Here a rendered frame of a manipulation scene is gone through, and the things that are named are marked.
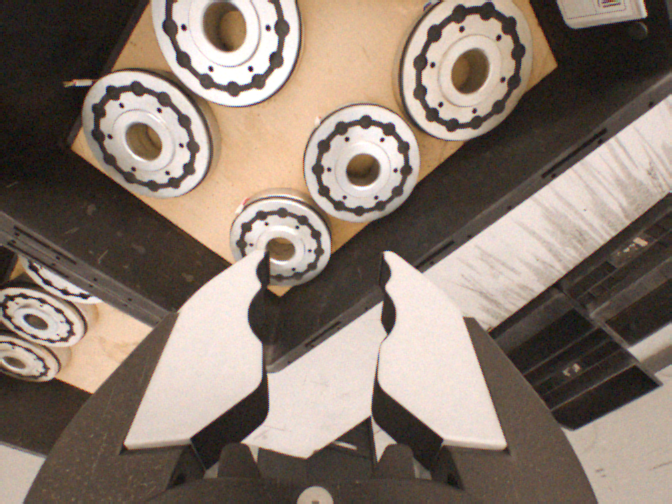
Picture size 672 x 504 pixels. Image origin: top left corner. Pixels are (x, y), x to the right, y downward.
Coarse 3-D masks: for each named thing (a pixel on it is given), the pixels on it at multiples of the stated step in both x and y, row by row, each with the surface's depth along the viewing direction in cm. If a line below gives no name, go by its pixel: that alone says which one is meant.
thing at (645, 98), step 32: (0, 0) 12; (640, 96) 16; (608, 128) 16; (544, 160) 18; (576, 160) 18; (512, 192) 19; (0, 224) 18; (32, 224) 19; (480, 224) 20; (64, 256) 20; (416, 256) 22; (128, 288) 22; (352, 320) 24; (288, 352) 26
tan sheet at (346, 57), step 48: (336, 0) 20; (384, 0) 20; (144, 48) 21; (336, 48) 22; (384, 48) 22; (288, 96) 24; (336, 96) 24; (384, 96) 24; (240, 144) 26; (288, 144) 26; (432, 144) 26; (192, 192) 28; (240, 192) 28; (288, 240) 31; (336, 240) 32; (288, 288) 35
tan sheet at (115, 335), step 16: (16, 272) 32; (96, 304) 35; (112, 320) 37; (128, 320) 37; (96, 336) 38; (112, 336) 39; (128, 336) 39; (144, 336) 39; (80, 352) 40; (96, 352) 40; (112, 352) 40; (128, 352) 40; (64, 368) 42; (80, 368) 42; (96, 368) 42; (112, 368) 42; (80, 384) 44; (96, 384) 45
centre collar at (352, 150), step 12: (360, 144) 23; (372, 144) 23; (348, 156) 23; (384, 156) 23; (336, 168) 24; (384, 168) 24; (336, 180) 24; (348, 180) 24; (384, 180) 24; (348, 192) 25; (360, 192) 25; (372, 192) 25
